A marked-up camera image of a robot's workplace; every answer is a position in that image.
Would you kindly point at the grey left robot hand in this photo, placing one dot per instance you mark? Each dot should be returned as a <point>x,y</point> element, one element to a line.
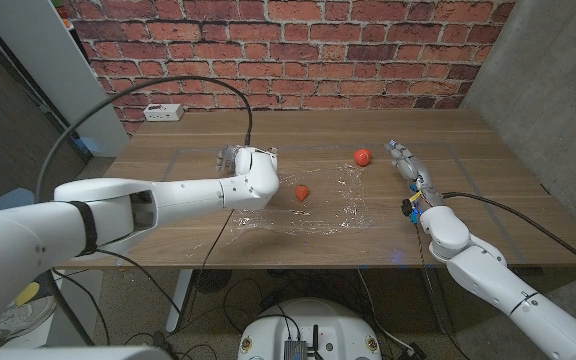
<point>228,159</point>

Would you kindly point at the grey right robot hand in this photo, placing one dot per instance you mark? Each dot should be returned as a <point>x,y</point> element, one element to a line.
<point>410,169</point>

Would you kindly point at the red strawberry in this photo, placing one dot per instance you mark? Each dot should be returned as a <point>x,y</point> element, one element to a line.
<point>301,192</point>

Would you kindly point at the clear plastic wrap sheet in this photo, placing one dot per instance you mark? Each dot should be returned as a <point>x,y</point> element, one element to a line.
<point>338,205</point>

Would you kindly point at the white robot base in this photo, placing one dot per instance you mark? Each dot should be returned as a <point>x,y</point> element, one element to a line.
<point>313,320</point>

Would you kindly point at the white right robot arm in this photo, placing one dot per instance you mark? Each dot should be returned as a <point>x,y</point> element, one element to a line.
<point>498,285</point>

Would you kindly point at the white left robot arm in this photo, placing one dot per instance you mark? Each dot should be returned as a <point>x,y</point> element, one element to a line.
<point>28,240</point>

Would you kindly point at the red ball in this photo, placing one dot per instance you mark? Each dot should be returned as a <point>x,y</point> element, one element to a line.
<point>362,157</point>

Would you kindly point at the white power strip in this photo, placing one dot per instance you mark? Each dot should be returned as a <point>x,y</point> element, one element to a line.
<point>163,112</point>

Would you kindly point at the round black floor fan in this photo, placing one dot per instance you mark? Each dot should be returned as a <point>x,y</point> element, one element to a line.
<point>211,281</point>

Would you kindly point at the grey table leg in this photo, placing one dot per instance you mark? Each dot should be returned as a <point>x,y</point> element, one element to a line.
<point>438,310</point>

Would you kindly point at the white table leg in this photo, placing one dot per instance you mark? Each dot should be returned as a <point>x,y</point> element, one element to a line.
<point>178,300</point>

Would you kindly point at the white board panel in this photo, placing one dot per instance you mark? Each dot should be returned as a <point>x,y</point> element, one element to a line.
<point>58,65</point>

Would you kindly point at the grey box with antenna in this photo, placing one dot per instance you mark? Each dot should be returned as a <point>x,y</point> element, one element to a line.
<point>295,350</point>

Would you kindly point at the blue plastic bin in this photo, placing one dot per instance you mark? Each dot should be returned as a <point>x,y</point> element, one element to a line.
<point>8,197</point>

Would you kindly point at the black and yellow pad item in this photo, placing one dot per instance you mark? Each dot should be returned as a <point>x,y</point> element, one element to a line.
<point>28,294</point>

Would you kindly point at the grey sneaker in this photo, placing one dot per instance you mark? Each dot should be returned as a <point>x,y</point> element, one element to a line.
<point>23,317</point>

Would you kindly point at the printed brick wall backdrop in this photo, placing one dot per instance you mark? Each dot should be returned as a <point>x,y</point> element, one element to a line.
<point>288,50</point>

